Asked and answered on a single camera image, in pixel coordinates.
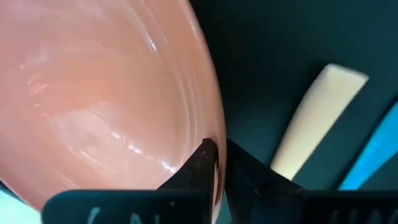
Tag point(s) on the black plastic tray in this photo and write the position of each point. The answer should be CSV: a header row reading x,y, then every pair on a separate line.
x,y
264,62

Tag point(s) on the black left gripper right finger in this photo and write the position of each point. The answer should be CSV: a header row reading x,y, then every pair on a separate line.
x,y
264,202

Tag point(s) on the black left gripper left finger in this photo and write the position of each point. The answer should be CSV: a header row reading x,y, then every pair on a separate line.
x,y
186,205

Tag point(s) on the orange plastic plate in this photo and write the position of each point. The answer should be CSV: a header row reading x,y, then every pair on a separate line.
x,y
93,93

